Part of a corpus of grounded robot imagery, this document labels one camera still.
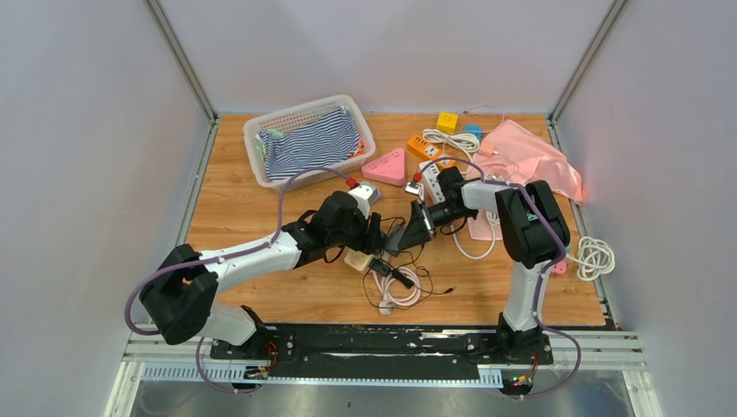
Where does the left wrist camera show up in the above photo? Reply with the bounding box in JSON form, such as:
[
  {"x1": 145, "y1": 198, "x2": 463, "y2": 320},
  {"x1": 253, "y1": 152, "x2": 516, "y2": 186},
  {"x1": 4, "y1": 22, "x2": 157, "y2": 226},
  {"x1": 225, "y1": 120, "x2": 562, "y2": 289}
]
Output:
[{"x1": 348, "y1": 182, "x2": 382, "y2": 219}]

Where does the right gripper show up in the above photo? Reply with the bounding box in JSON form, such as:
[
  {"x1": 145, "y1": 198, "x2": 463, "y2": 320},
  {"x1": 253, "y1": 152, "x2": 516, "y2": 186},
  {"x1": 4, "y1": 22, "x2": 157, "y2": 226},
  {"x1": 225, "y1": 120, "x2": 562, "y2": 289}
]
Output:
[{"x1": 400, "y1": 200, "x2": 475, "y2": 251}]

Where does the orange power strip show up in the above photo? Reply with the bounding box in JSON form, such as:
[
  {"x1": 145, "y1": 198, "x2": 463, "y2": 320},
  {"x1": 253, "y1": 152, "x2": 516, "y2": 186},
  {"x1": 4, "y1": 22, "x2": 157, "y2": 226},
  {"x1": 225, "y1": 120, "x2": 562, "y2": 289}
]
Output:
[{"x1": 407, "y1": 136, "x2": 447, "y2": 162}]

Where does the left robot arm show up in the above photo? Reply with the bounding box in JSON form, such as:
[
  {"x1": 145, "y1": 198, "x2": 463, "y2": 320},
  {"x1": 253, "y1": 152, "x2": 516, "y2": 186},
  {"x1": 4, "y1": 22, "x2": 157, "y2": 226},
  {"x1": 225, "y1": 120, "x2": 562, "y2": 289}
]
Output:
[{"x1": 134, "y1": 185, "x2": 381, "y2": 359}]

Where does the small blue cube socket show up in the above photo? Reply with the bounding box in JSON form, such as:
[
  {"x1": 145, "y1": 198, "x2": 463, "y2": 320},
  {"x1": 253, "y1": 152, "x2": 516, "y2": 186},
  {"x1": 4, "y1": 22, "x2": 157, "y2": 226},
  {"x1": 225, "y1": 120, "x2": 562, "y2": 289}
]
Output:
[{"x1": 464, "y1": 124, "x2": 483, "y2": 141}]

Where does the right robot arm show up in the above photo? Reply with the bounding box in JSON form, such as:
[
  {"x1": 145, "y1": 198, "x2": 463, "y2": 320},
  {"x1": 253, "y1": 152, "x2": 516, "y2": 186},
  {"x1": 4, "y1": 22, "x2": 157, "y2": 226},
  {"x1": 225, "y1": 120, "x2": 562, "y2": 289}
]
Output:
[{"x1": 385, "y1": 167, "x2": 570, "y2": 363}]

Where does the pink cloth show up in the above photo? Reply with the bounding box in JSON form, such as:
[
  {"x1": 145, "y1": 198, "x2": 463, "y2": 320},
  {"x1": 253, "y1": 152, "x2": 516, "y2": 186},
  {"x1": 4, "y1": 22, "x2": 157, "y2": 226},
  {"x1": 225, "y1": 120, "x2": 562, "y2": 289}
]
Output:
[{"x1": 472, "y1": 120, "x2": 588, "y2": 205}]

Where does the white coiled cable right edge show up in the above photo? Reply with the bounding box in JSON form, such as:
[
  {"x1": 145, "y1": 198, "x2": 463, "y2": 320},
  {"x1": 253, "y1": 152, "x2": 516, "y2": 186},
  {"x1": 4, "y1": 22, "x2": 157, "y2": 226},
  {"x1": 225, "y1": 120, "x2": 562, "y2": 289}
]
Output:
[{"x1": 567, "y1": 235, "x2": 616, "y2": 282}]

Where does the white cable bundle by orange strip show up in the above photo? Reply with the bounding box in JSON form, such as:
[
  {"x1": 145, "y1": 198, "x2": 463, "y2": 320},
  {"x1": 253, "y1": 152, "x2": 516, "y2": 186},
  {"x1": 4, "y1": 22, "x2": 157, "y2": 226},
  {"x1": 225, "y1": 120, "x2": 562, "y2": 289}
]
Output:
[{"x1": 422, "y1": 127, "x2": 482, "y2": 177}]

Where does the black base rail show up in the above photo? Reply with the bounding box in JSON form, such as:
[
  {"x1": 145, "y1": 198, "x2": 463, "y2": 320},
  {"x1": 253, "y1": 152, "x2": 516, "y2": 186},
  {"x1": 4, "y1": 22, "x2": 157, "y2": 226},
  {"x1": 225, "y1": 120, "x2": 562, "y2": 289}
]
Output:
[{"x1": 209, "y1": 323, "x2": 554, "y2": 381}]

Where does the thin black cable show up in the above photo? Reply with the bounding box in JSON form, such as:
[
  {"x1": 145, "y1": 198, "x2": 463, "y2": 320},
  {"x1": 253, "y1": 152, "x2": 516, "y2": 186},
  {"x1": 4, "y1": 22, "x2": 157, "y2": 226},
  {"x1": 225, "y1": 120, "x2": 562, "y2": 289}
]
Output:
[{"x1": 359, "y1": 215, "x2": 457, "y2": 312}]

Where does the white plastic basket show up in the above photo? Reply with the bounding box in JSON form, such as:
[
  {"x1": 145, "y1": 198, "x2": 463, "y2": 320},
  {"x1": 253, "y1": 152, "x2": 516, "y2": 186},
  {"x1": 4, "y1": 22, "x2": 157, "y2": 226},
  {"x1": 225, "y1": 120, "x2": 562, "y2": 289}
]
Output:
[{"x1": 243, "y1": 95, "x2": 376, "y2": 192}]

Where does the pink triangular power strip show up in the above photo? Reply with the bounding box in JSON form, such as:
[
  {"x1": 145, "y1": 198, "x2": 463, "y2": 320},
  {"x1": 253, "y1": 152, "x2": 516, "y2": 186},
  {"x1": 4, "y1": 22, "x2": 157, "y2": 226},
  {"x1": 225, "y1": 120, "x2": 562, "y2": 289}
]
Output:
[{"x1": 361, "y1": 148, "x2": 406, "y2": 187}]

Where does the white coiled cable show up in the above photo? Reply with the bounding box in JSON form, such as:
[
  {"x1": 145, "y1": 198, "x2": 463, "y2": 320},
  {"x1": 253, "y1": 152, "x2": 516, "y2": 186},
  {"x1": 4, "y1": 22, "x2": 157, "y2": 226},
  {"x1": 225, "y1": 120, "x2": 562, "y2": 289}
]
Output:
[{"x1": 371, "y1": 265, "x2": 422, "y2": 316}]

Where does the beige wooden cube socket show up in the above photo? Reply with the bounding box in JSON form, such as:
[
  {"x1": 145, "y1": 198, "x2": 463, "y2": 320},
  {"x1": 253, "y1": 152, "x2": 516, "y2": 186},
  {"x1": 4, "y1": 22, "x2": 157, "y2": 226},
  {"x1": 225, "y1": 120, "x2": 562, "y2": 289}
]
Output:
[{"x1": 343, "y1": 248, "x2": 375, "y2": 274}]

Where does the blue white striped cloth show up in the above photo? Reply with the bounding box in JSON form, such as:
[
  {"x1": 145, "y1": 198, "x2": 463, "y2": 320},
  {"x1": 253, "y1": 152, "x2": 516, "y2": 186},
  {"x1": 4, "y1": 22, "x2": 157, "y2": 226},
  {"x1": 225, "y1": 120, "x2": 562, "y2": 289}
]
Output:
[{"x1": 256, "y1": 107, "x2": 363, "y2": 182}]

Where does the white power strip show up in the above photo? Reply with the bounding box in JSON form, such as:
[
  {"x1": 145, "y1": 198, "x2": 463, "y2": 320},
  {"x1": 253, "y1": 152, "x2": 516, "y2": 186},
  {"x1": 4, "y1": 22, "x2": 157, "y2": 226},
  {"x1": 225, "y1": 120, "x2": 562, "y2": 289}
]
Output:
[{"x1": 418, "y1": 161, "x2": 445, "y2": 204}]

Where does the pink plug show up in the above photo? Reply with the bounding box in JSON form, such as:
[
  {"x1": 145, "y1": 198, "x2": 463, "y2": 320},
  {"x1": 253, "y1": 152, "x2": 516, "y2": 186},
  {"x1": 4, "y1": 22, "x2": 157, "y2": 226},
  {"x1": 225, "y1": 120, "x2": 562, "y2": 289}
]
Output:
[{"x1": 551, "y1": 260, "x2": 568, "y2": 275}]

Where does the yellow cube socket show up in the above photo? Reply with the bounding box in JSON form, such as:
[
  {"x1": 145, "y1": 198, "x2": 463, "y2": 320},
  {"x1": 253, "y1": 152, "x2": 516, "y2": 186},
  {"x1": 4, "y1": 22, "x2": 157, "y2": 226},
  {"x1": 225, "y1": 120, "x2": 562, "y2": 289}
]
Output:
[{"x1": 435, "y1": 112, "x2": 459, "y2": 135}]

